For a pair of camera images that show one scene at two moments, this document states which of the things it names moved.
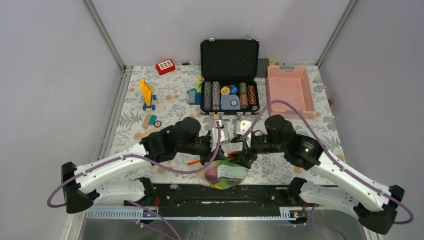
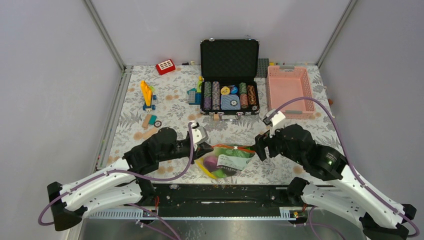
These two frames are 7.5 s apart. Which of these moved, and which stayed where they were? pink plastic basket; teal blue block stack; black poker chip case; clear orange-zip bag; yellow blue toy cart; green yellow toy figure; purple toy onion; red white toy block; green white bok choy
Moved: green white bok choy; clear orange-zip bag; purple toy onion
Stayed: red white toy block; green yellow toy figure; black poker chip case; yellow blue toy cart; pink plastic basket; teal blue block stack
